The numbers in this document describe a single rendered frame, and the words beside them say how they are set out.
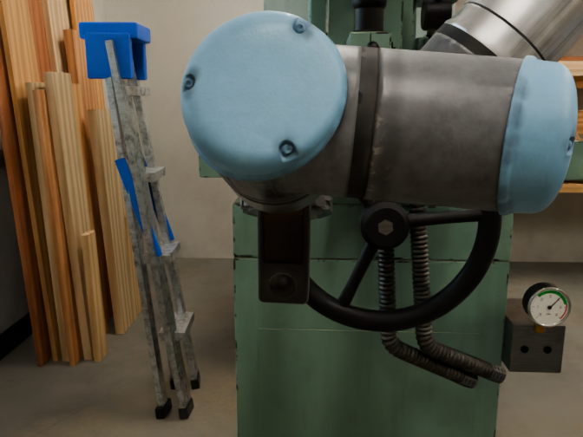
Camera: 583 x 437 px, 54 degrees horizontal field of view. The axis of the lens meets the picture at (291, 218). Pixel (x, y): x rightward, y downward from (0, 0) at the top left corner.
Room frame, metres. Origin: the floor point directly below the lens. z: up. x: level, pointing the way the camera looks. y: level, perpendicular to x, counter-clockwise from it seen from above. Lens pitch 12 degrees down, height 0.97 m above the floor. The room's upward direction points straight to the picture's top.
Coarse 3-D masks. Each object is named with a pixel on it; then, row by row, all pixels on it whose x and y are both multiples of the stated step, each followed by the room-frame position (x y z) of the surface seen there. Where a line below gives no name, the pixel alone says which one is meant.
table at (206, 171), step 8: (576, 144) 0.85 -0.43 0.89; (576, 152) 0.85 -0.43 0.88; (200, 160) 0.89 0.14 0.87; (576, 160) 0.85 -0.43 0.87; (200, 168) 0.89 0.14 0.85; (208, 168) 0.89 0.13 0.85; (568, 168) 0.86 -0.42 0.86; (576, 168) 0.85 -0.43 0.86; (200, 176) 0.89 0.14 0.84; (208, 176) 0.89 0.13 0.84; (216, 176) 0.88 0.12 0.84; (568, 176) 0.86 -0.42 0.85; (576, 176) 0.85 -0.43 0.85
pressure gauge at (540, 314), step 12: (528, 288) 0.82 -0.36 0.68; (540, 288) 0.80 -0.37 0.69; (552, 288) 0.79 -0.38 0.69; (528, 300) 0.80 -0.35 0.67; (540, 300) 0.80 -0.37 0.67; (552, 300) 0.79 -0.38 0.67; (564, 300) 0.79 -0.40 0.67; (528, 312) 0.79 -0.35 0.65; (540, 312) 0.80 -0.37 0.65; (552, 312) 0.79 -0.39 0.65; (564, 312) 0.79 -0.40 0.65; (540, 324) 0.79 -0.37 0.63; (552, 324) 0.79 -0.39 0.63
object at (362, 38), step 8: (352, 32) 0.99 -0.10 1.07; (360, 32) 0.99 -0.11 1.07; (368, 32) 0.99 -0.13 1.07; (376, 32) 0.99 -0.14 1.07; (384, 32) 0.99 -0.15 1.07; (352, 40) 0.99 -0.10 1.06; (360, 40) 0.99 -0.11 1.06; (368, 40) 0.99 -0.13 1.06; (376, 40) 0.99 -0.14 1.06; (384, 40) 0.98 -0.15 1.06
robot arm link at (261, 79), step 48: (240, 48) 0.31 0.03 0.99; (288, 48) 0.31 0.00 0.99; (336, 48) 0.31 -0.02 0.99; (192, 96) 0.31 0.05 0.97; (240, 96) 0.30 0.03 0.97; (288, 96) 0.30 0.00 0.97; (336, 96) 0.30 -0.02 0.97; (240, 144) 0.29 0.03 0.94; (288, 144) 0.29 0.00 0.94; (336, 144) 0.31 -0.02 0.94; (240, 192) 0.38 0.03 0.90; (288, 192) 0.36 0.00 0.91; (336, 192) 0.33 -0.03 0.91
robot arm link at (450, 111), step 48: (384, 48) 0.34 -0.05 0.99; (384, 96) 0.31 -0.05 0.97; (432, 96) 0.31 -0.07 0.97; (480, 96) 0.30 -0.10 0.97; (528, 96) 0.30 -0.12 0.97; (576, 96) 0.31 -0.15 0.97; (384, 144) 0.30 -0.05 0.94; (432, 144) 0.30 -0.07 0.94; (480, 144) 0.30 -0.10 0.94; (528, 144) 0.30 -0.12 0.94; (384, 192) 0.32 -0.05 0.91; (432, 192) 0.31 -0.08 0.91; (480, 192) 0.31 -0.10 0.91; (528, 192) 0.31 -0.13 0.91
